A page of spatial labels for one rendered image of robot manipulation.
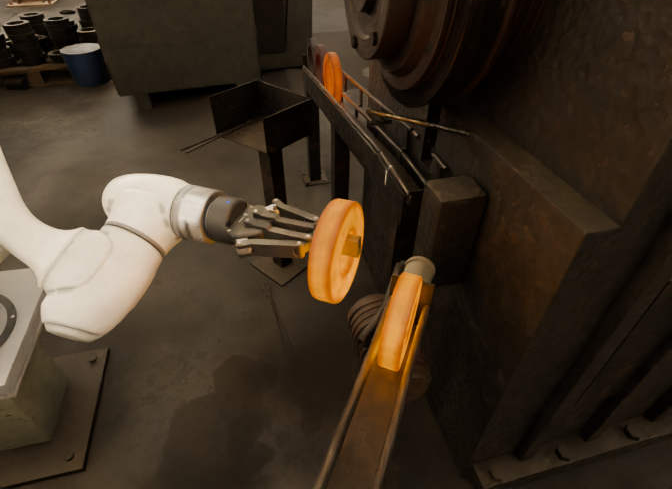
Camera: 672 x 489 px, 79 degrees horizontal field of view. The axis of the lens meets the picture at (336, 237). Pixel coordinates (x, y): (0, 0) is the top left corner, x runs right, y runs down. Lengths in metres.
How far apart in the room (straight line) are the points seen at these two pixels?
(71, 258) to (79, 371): 1.01
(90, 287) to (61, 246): 0.07
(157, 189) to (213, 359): 0.91
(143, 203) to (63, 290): 0.16
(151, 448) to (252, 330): 0.47
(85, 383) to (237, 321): 0.51
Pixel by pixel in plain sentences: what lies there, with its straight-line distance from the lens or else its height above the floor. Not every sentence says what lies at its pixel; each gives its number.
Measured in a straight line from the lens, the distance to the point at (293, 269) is 1.73.
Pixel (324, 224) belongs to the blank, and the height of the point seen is 0.89.
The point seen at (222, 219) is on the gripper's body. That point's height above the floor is 0.85.
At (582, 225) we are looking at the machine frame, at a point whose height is 0.87.
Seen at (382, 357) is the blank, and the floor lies 0.71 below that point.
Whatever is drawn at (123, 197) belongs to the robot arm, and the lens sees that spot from 0.73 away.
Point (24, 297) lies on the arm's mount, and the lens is 1.37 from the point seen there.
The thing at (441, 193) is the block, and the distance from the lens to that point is 0.78.
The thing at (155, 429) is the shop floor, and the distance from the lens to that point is 1.45.
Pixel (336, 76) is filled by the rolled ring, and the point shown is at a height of 0.71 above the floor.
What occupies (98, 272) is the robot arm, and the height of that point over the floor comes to 0.82.
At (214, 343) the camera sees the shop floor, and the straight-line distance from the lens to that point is 1.56.
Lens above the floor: 1.23
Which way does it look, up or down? 40 degrees down
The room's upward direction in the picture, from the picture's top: straight up
